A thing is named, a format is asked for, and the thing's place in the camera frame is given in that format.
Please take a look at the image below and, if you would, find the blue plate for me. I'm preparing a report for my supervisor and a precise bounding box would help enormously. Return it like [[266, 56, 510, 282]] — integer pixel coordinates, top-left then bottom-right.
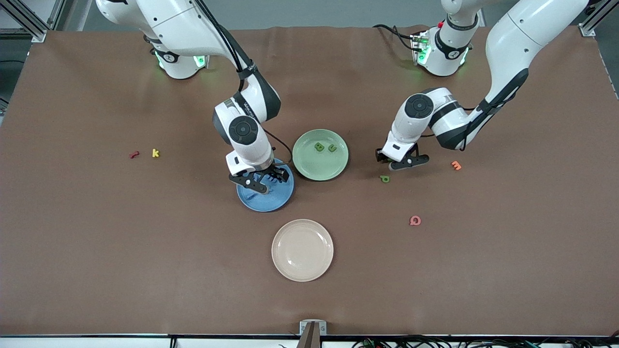
[[236, 158, 295, 213]]

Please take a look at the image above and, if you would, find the green plate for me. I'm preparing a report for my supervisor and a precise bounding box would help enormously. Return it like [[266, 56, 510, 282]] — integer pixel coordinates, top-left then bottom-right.
[[292, 129, 350, 182]]

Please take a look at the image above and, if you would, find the beige plate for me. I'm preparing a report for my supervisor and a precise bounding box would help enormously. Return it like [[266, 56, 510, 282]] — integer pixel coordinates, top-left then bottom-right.
[[271, 219, 334, 282]]

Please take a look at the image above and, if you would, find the brown table cover sheet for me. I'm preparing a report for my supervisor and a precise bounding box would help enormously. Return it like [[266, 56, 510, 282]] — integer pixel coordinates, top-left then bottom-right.
[[0, 25, 619, 337]]

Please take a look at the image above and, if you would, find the black arm base cable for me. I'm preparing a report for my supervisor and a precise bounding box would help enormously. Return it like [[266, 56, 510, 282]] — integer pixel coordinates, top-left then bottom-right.
[[372, 23, 417, 51]]

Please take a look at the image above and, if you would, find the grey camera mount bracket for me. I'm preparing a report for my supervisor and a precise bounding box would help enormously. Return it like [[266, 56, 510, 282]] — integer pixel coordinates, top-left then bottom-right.
[[297, 320, 327, 348]]

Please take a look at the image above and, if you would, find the black floor cable bundle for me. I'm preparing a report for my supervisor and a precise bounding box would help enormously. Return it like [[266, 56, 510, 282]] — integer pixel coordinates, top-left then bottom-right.
[[352, 335, 619, 348]]

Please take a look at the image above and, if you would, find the aluminium frame post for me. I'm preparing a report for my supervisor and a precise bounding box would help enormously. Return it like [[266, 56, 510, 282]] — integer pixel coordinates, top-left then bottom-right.
[[0, 0, 49, 43], [579, 0, 619, 38]]

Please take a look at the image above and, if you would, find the white table edge rail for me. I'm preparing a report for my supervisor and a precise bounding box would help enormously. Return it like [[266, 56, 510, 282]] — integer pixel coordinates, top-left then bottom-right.
[[0, 335, 619, 348]]

